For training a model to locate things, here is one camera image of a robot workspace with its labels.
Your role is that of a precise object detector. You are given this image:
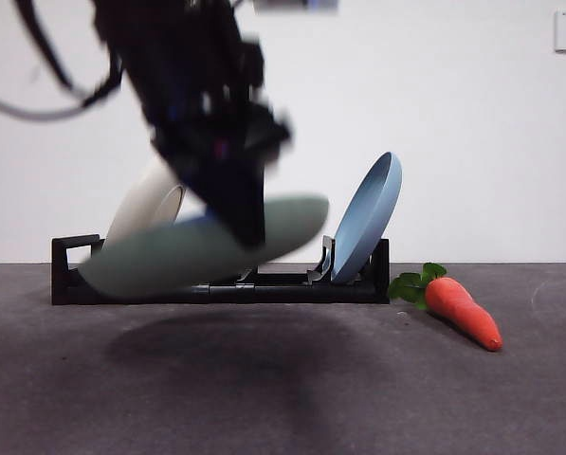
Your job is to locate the green plate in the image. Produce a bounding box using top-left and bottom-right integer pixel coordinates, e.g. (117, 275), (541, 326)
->
(78, 192), (331, 300)

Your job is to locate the orange carrot with green leaves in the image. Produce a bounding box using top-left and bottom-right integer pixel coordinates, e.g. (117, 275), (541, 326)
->
(387, 262), (503, 353)

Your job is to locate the cream plate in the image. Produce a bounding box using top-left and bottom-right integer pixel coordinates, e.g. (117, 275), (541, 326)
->
(105, 154), (187, 247)

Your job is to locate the black plate rack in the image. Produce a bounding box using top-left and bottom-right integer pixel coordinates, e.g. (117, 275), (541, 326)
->
(50, 233), (391, 305)

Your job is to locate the blue plate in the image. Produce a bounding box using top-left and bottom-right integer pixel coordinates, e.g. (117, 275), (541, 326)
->
(330, 151), (403, 284)

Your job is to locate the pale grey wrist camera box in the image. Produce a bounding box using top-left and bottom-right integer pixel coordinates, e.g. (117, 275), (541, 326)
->
(255, 0), (339, 14)

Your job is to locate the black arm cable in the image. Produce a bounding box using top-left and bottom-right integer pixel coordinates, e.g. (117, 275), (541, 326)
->
(15, 0), (76, 90)
(0, 51), (125, 123)

